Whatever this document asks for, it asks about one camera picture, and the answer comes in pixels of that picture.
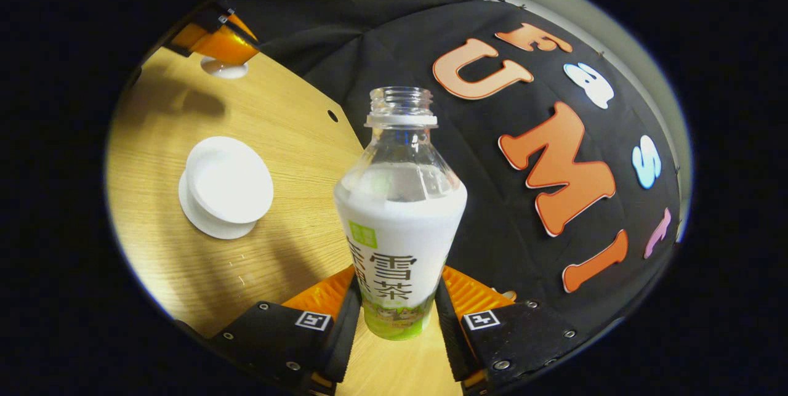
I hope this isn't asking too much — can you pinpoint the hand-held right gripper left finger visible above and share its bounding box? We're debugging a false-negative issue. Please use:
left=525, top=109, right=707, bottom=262
left=209, top=265, right=361, bottom=396

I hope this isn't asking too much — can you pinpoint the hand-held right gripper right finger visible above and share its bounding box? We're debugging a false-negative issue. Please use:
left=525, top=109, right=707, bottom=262
left=434, top=265, right=580, bottom=394

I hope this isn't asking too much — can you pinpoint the clear water bottle white label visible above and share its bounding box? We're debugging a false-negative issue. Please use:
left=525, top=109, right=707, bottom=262
left=333, top=86, right=468, bottom=342

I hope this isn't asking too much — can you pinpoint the white teacup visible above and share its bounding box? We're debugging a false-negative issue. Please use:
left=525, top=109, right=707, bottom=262
left=185, top=135, right=275, bottom=225

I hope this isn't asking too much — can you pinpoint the white saucer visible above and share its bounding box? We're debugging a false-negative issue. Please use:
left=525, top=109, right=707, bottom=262
left=178, top=171, right=258, bottom=241

